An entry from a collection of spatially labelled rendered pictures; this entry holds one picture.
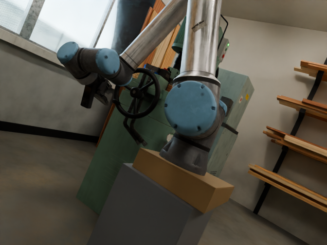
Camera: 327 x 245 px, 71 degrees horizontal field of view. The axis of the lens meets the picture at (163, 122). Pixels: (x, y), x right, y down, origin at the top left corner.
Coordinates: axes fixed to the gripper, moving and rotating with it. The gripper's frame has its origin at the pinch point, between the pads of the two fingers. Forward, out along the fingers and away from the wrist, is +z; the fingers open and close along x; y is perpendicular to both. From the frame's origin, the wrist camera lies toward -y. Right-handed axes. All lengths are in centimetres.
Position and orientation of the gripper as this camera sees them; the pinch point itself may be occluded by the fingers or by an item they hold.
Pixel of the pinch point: (105, 104)
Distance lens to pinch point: 119.5
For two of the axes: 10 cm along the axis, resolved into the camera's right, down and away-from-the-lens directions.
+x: -8.3, -3.8, 4.0
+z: 2.2, 4.4, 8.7
